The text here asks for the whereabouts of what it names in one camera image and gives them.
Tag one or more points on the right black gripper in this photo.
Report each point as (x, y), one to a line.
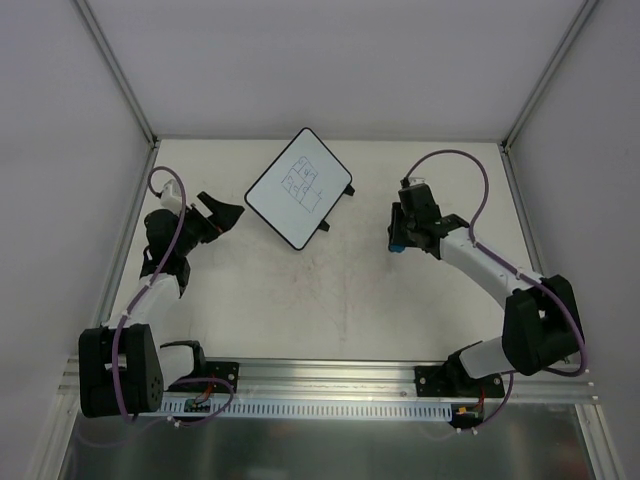
(395, 228)

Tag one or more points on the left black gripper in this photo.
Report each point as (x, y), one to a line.
(206, 221)

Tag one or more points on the small black-framed whiteboard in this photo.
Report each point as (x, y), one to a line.
(299, 189)

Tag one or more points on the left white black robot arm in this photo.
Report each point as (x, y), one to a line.
(127, 364)

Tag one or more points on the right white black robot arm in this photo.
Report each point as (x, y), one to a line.
(541, 320)

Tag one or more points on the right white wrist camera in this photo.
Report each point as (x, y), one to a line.
(412, 181)

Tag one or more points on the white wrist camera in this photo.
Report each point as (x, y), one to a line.
(412, 181)
(171, 197)

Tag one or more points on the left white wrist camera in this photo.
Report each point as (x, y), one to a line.
(171, 197)

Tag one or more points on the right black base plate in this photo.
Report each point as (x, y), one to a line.
(448, 381)

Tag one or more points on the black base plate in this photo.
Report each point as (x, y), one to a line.
(448, 381)
(228, 371)

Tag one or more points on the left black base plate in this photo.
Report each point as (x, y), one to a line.
(228, 371)

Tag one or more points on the aluminium mounting rail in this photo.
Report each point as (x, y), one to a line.
(384, 381)

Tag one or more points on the white slotted cable duct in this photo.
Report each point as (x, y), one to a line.
(307, 409)

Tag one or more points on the left aluminium frame post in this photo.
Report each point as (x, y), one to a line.
(96, 33)

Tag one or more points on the aluminium frame post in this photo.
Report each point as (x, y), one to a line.
(96, 33)
(567, 40)

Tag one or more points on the right aluminium frame post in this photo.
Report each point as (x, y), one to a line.
(567, 40)

